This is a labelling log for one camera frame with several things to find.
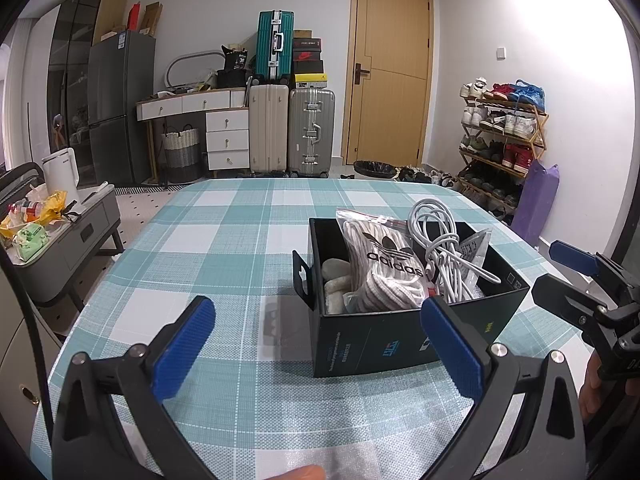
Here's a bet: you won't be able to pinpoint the black trash bin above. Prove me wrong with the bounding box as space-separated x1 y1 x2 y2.
352 160 398 181

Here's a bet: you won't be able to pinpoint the rows of assorted shoes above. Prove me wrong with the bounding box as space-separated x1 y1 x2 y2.
460 77 547 211

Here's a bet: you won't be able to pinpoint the beige cabinet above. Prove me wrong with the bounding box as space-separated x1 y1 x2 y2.
0 260 66 461

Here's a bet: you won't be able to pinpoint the white electric kettle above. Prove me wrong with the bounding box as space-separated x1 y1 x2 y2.
41 149 81 196

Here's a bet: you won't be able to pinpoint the brown cardboard piece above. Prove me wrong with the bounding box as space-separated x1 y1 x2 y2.
140 2 163 37

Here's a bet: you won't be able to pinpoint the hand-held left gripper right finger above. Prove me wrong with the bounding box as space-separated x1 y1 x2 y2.
420 296 587 480

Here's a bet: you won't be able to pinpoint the black chair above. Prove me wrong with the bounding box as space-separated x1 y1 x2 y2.
0 162 46 206

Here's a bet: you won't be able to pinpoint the adidas bag of white laces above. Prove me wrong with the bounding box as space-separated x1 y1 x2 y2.
336 207 432 313

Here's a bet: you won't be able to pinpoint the woven laundry basket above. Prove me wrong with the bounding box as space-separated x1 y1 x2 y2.
162 127 202 184

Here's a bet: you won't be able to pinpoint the grey side table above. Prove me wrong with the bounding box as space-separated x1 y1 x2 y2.
0 180 125 306

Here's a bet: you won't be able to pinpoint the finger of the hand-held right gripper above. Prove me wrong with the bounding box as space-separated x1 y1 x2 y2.
549 241 640 306
531 274 608 331

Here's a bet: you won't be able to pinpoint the black cardboard box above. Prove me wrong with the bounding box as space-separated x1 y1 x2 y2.
292 217 531 378

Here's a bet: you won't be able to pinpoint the scattered pairs of shoes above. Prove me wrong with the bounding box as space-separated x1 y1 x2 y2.
395 164 463 191

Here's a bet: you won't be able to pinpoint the teal suitcase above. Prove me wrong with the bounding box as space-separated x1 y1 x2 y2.
256 10 296 83

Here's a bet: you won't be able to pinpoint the white wardrobe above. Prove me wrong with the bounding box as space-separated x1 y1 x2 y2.
5 7 61 171

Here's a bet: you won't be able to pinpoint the person's right hand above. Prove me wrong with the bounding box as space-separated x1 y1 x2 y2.
579 350 603 421

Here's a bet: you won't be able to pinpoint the yellow plastic bag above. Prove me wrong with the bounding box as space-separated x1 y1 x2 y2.
37 190 68 226

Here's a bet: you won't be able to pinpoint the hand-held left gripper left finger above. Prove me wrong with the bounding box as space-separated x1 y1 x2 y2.
51 296 217 480

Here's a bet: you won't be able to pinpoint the wooden door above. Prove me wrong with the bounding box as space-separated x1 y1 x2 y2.
344 0 433 168

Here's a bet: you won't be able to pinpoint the white coiled cable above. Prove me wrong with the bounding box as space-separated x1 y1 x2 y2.
407 197 502 306

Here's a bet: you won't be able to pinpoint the black paper bag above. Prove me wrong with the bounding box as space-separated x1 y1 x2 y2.
222 46 249 72

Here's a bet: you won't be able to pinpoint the white desk with drawers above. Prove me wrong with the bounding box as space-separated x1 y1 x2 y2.
136 87 251 181

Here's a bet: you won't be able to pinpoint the purple bag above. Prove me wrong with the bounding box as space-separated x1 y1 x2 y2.
510 160 560 248

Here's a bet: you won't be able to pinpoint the beige suitcase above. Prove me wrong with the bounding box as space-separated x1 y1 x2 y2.
248 82 291 176

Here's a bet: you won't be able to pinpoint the silver suitcase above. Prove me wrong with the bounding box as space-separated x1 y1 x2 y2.
287 87 337 179

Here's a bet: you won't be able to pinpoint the oval mirror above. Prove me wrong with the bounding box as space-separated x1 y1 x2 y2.
165 49 226 88

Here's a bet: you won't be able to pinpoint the grey refrigerator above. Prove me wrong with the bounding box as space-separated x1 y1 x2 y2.
89 30 157 186

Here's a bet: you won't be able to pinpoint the teal checked tablecloth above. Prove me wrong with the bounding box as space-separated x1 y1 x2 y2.
31 177 608 480

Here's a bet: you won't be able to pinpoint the dark glass wardrobe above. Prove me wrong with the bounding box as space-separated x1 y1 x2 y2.
47 0 106 188

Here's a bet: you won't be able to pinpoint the person's left hand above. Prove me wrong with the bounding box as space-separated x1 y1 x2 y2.
274 465 328 480

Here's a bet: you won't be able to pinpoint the wooden shoe rack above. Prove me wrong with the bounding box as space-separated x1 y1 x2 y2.
459 80 549 221

